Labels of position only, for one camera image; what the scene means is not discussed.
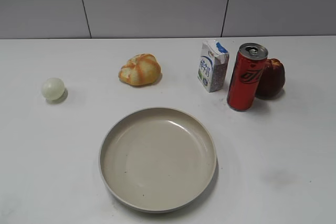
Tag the red cola can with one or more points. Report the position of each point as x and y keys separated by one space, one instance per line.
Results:
x=249 y=65

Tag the beige round plate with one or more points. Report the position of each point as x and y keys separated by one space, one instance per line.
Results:
x=157 y=160

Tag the orange bread roll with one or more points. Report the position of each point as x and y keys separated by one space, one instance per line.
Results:
x=140 y=70

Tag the white milk carton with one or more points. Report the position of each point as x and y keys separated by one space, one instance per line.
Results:
x=213 y=65

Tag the red apple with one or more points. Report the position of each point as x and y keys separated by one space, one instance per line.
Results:
x=272 y=79

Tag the pale green ball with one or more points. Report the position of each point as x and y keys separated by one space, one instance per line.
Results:
x=53 y=89

